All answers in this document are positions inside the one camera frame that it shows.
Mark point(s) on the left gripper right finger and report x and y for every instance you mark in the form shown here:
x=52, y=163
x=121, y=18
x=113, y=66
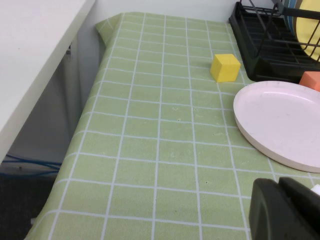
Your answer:
x=305, y=212

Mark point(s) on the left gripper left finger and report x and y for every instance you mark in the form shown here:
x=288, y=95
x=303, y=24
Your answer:
x=270, y=215

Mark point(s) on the pink plate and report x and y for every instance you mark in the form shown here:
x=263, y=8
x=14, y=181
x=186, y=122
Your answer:
x=280, y=120

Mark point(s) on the yellow plate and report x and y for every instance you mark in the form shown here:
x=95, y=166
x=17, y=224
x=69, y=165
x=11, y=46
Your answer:
x=310, y=25

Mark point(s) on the blue plate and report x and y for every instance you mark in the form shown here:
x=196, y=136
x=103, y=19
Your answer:
x=291, y=15

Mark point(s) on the white cube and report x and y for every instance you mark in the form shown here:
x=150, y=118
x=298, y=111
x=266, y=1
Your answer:
x=316, y=189

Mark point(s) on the orange cube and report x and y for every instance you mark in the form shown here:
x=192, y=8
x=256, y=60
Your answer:
x=311, y=80

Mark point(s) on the green checkered tablecloth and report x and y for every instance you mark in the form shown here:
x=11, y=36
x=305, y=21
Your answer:
x=162, y=125

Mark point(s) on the yellow cube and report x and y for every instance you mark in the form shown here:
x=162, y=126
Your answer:
x=225, y=70

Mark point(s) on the white side table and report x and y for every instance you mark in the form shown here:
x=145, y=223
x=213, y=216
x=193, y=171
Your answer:
x=30, y=50

